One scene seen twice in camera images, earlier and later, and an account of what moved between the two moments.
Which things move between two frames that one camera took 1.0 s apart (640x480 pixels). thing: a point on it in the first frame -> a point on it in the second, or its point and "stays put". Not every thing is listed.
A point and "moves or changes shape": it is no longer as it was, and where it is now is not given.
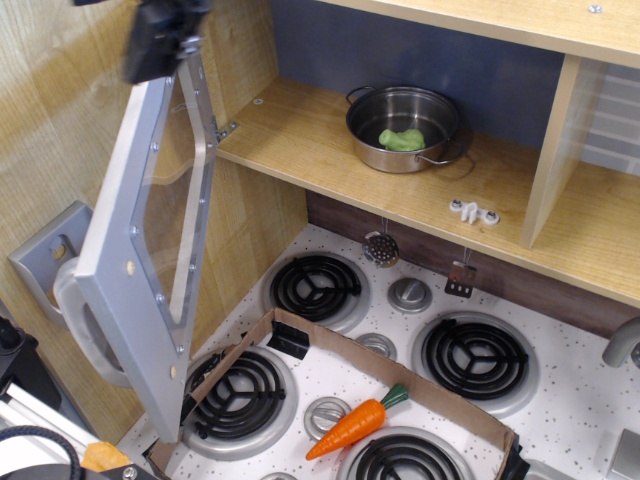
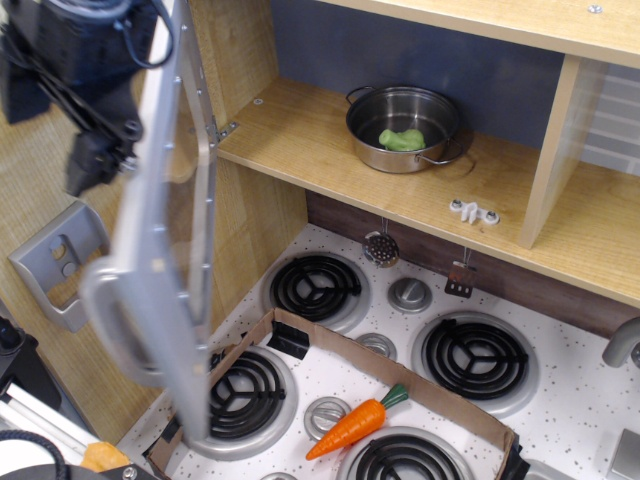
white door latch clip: (471, 211) stays put
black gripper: (160, 30) -> (90, 66)
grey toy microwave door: (140, 265) moves or changes shape
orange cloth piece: (102, 456) stays put
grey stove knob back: (410, 295) stays put
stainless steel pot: (402, 128) stays put
